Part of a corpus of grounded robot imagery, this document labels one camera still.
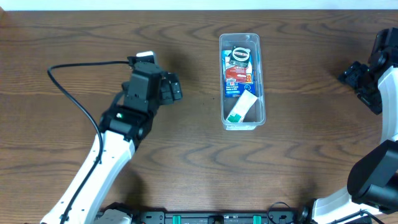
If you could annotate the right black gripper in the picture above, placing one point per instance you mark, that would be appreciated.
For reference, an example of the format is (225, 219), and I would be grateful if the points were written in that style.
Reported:
(353, 74)

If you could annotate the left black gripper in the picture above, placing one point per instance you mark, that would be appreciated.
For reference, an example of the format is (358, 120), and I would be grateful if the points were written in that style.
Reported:
(171, 89)

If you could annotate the blue Kool Fever box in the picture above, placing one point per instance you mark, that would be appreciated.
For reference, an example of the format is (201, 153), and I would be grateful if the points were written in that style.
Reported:
(235, 89)

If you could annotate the red small box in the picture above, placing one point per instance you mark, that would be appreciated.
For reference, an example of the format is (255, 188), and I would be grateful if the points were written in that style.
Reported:
(235, 73)

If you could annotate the white green medicine box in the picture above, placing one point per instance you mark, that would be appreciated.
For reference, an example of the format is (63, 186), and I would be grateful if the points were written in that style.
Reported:
(241, 108)

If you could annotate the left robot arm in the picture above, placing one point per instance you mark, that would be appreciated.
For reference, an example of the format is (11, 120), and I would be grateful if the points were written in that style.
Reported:
(121, 128)

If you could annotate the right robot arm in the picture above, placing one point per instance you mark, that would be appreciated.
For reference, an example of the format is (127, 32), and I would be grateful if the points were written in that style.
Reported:
(371, 189)

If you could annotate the clear plastic container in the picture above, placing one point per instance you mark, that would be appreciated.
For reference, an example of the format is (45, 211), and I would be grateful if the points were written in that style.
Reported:
(256, 116)

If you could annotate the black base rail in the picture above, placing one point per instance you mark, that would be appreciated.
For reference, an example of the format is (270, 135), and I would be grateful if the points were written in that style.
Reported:
(159, 217)

